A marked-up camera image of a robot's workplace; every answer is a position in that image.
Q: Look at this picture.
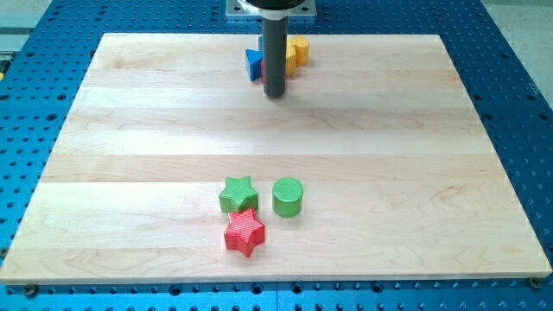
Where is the yellow heart block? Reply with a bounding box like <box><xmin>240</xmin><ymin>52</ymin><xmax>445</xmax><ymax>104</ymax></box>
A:
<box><xmin>289</xmin><ymin>35</ymin><xmax>310</xmax><ymax>65</ymax></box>

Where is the green star block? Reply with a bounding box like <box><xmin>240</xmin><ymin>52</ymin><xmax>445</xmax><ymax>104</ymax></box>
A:
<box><xmin>219</xmin><ymin>176</ymin><xmax>258</xmax><ymax>213</ymax></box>

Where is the blue triangle block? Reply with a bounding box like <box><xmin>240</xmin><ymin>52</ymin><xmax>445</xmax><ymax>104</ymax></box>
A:
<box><xmin>245</xmin><ymin>49</ymin><xmax>263</xmax><ymax>82</ymax></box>

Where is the green cylinder block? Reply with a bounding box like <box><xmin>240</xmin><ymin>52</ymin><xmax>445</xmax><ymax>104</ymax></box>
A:
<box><xmin>272</xmin><ymin>177</ymin><xmax>303</xmax><ymax>218</ymax></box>

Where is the red star block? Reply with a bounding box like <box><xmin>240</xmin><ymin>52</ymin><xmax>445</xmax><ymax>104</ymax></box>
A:
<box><xmin>224</xmin><ymin>208</ymin><xmax>265</xmax><ymax>257</ymax></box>

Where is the yellow block behind rod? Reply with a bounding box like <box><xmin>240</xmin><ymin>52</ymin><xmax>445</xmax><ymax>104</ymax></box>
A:
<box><xmin>285</xmin><ymin>44</ymin><xmax>296</xmax><ymax>77</ymax></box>

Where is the red block behind rod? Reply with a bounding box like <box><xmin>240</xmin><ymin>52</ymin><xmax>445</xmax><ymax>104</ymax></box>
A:
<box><xmin>260</xmin><ymin>60</ymin><xmax>264</xmax><ymax>83</ymax></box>

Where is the blue block behind rod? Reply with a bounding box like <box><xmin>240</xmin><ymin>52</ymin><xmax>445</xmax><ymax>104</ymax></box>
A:
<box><xmin>258</xmin><ymin>36</ymin><xmax>264</xmax><ymax>52</ymax></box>

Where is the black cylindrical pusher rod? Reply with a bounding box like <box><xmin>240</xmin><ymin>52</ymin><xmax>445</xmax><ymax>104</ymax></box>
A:
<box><xmin>263</xmin><ymin>17</ymin><xmax>288</xmax><ymax>98</ymax></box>

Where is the wooden board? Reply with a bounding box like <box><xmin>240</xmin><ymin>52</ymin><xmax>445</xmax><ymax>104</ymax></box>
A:
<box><xmin>1</xmin><ymin>33</ymin><xmax>551</xmax><ymax>284</ymax></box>

